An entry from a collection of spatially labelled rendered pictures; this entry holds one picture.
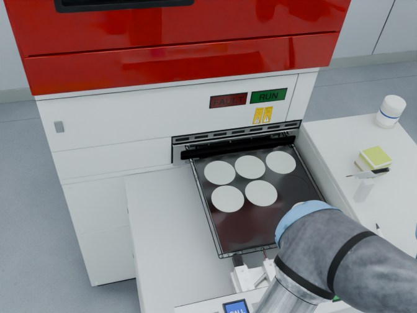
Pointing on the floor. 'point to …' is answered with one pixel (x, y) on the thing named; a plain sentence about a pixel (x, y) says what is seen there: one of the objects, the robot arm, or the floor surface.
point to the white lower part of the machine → (102, 228)
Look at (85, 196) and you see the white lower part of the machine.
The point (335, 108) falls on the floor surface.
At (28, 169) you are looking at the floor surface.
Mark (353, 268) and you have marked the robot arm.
